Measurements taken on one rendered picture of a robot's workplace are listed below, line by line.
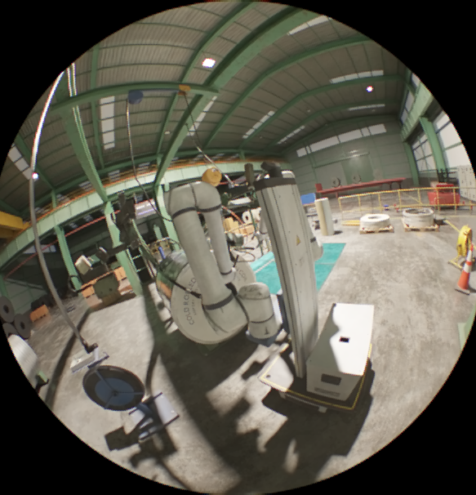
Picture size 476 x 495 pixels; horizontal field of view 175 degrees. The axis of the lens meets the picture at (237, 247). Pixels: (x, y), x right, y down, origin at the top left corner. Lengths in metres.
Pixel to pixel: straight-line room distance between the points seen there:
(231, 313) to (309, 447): 1.42
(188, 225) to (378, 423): 2.04
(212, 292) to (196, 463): 1.71
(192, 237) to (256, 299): 0.40
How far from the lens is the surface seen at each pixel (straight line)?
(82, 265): 1.26
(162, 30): 11.93
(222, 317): 0.71
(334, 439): 1.70
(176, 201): 0.71
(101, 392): 1.86
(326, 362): 0.97
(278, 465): 1.70
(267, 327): 0.85
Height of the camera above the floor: 1.68
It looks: 13 degrees down
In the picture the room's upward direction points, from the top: 18 degrees counter-clockwise
